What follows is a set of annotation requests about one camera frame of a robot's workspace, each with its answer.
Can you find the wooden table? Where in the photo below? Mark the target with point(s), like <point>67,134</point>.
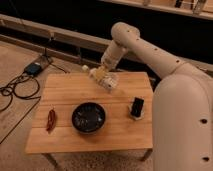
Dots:
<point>64,92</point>

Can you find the black power adapter box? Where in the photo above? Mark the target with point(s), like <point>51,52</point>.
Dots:
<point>33,69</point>

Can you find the black phone on stand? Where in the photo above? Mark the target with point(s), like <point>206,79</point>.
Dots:
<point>136,109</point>

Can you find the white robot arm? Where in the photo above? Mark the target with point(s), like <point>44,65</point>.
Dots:
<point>182,106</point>

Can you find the long wooden beam rail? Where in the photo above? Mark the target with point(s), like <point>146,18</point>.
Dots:
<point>66,36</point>

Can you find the red chili pepper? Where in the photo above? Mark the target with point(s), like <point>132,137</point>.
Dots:
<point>51,120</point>

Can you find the black bowl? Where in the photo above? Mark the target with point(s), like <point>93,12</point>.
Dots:
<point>88,117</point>

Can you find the black tripod stand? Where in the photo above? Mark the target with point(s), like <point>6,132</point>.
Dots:
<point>47,56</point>

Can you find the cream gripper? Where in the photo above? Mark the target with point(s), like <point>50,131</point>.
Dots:
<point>98,73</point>

